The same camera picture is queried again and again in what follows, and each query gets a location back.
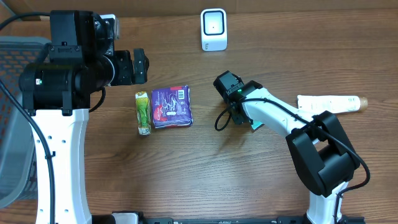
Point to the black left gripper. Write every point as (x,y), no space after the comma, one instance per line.
(140,66)

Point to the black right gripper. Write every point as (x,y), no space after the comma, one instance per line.
(241,118)

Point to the teal wipes packet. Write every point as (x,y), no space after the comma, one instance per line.
(256,125)

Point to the green yellow snack packet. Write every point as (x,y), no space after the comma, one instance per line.
(143,113)

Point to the purple pad package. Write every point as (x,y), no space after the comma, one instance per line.
(171,107)

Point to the white tube gold cap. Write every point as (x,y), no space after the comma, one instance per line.
(333,103)

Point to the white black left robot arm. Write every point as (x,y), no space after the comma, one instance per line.
(79,60)

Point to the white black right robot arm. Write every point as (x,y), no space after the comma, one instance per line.
(322,154)

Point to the white barcode scanner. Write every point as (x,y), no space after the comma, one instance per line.
(214,33)

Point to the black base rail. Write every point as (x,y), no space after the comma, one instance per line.
(248,219)

